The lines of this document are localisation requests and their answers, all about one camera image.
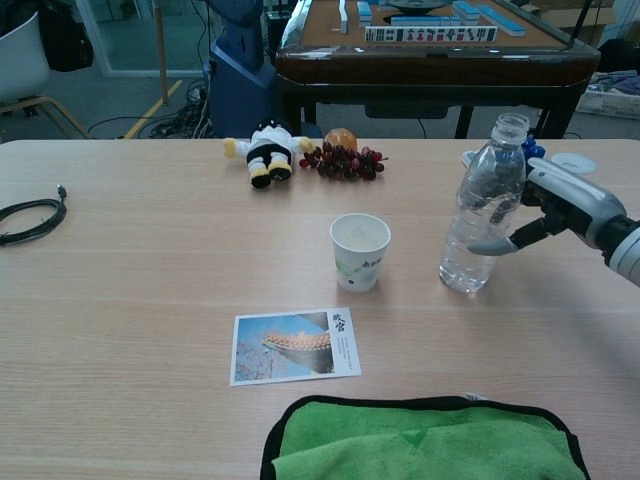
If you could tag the blue toy building block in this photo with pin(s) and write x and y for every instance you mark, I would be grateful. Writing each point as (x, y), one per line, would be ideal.
(532, 148)

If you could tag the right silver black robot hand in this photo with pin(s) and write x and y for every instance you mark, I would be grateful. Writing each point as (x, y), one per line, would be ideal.
(575, 200)

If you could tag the clear plastic water bottle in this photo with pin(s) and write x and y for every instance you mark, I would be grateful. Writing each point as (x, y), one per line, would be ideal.
(470, 240)

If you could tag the white chair wooden legs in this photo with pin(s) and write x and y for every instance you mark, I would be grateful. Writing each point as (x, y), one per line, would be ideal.
(20, 65)

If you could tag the dark brown mahjong table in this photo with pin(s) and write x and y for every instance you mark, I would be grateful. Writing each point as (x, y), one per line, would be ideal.
(425, 65)

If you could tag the wooden pole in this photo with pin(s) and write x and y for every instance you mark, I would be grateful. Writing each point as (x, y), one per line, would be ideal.
(161, 50)

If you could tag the dark red grape bunch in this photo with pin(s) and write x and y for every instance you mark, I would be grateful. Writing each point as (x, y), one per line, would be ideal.
(345, 162)

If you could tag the pale green tissue pack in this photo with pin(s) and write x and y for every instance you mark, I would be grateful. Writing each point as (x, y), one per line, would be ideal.
(469, 157)

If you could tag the plush doll black hair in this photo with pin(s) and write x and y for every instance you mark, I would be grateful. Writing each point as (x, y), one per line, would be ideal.
(267, 145)

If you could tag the white paper cup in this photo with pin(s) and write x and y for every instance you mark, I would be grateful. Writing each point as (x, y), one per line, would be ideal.
(357, 270)

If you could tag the photo postcard with roof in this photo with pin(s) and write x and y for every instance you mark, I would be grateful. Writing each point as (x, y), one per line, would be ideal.
(295, 347)

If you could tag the face-up mahjong tile row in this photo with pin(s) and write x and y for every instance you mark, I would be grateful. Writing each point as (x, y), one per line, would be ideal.
(430, 34)

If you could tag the green cloth black trim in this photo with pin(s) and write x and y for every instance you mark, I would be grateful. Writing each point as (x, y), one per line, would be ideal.
(425, 440)

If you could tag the white plastic basket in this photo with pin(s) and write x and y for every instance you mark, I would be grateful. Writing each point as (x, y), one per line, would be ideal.
(605, 105)

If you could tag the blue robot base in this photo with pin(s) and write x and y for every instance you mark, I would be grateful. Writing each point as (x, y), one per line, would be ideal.
(235, 90)

